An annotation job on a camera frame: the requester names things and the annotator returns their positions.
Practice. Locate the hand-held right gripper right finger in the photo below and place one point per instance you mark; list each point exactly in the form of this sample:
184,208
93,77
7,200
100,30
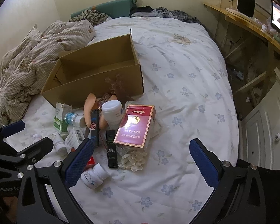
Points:
201,161

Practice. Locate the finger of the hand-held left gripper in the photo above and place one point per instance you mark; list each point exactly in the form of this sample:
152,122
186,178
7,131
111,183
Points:
37,144
12,128

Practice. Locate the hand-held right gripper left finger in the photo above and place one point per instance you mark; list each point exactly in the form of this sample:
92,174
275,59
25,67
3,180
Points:
80,158

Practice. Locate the small white red-print tube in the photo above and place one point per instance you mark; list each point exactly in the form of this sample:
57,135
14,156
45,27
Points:
37,137

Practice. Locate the white red box with barcode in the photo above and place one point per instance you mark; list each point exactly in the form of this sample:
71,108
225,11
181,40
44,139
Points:
73,140

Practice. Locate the white bottle with blue print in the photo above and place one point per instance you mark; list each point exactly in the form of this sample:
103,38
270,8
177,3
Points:
93,175

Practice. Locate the small white bottle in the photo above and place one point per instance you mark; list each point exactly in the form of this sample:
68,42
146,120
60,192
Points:
58,143

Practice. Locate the black box with green print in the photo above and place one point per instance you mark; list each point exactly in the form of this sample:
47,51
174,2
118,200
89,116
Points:
112,154

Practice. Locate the white green medicine box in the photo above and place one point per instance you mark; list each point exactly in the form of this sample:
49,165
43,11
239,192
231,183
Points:
60,119

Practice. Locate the small bottle with blue label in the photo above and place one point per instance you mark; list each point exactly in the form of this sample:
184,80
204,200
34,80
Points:
73,119

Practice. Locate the clear bag of white pieces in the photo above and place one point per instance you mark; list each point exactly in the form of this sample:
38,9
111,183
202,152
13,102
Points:
133,158

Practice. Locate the white plastic jar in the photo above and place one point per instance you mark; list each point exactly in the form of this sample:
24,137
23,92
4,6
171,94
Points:
110,112

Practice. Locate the red cigarette carton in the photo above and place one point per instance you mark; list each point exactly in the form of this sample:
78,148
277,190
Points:
135,126

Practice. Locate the brown cardboard box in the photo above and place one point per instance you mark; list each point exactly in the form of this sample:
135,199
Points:
88,88

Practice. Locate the white cabinet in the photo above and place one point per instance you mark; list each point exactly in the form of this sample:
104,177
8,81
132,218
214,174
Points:
266,126

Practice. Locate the checked beige quilt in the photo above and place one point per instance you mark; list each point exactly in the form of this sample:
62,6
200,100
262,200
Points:
37,58

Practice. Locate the white floral bedsheet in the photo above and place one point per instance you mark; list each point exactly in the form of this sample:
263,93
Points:
177,74

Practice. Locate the dark patterned cloth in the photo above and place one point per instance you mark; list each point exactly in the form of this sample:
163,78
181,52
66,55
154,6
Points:
91,16

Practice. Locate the wooden desk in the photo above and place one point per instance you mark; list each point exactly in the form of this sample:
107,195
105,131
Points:
247,23

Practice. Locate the dark grey patterned garment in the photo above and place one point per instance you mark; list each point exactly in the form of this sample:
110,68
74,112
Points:
184,16

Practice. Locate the green pillow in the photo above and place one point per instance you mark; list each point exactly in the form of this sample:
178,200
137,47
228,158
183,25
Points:
112,7

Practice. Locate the black garment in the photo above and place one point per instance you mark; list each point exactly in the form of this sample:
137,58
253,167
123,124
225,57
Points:
141,10

